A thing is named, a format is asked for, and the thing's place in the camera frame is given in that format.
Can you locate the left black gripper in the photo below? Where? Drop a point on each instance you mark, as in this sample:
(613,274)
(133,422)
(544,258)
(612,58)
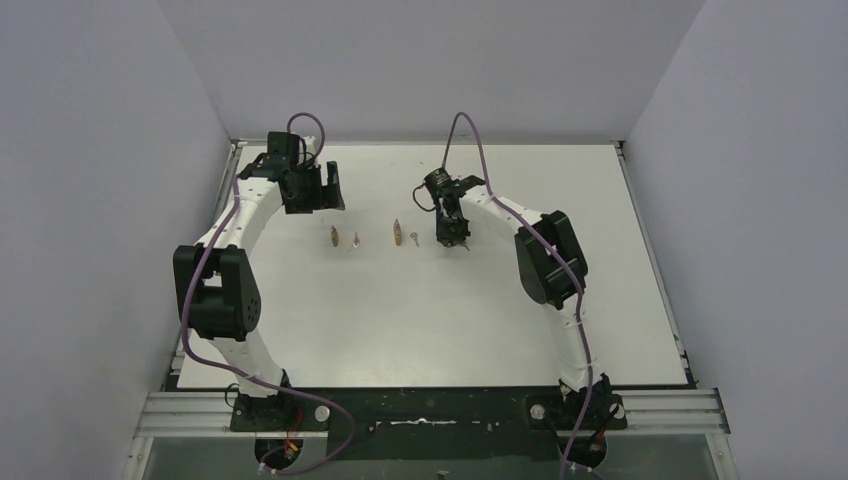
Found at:
(318,199)

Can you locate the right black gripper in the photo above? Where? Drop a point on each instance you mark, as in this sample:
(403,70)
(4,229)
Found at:
(447,235)

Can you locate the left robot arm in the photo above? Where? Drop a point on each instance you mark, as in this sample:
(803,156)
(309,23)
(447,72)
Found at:
(218,295)

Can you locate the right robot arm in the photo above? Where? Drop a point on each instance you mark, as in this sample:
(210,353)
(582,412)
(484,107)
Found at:
(551,265)

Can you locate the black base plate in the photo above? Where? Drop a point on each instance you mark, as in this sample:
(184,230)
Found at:
(461,423)

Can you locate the aluminium frame rail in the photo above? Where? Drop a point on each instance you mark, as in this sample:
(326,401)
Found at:
(648,412)

